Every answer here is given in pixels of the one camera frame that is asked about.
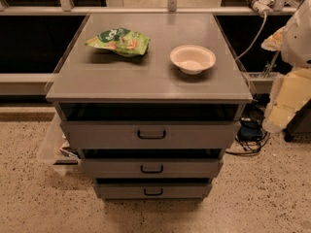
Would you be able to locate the metal support rod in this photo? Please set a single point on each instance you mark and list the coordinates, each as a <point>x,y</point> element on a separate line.
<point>269,66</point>

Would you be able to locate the grey bottom drawer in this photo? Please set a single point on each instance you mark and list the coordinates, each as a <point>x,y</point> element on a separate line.
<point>152,190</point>

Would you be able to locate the grey top drawer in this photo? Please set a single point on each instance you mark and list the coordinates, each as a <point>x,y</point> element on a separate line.
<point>150,134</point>

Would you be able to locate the grey drawer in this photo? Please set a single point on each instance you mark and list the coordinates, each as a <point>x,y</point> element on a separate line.
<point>152,168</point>
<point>152,190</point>
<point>150,134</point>

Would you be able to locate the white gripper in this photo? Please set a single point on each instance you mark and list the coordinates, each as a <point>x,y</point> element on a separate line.
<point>297,43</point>

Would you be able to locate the white paper bowl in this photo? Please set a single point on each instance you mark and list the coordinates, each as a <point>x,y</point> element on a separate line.
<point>192,60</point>

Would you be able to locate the green chip bag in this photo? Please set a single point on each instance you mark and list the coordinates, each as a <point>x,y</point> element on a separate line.
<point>121,41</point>

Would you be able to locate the clear plastic storage bin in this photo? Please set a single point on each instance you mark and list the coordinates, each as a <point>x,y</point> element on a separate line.
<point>50,153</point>

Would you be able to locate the grey power strip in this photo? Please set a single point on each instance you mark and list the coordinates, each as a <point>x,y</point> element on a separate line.
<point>260,6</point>

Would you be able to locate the grey drawer cabinet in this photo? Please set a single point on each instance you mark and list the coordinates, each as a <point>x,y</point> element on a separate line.
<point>102,86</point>

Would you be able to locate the grey middle drawer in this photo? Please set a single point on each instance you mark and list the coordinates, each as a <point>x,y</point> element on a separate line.
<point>152,168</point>

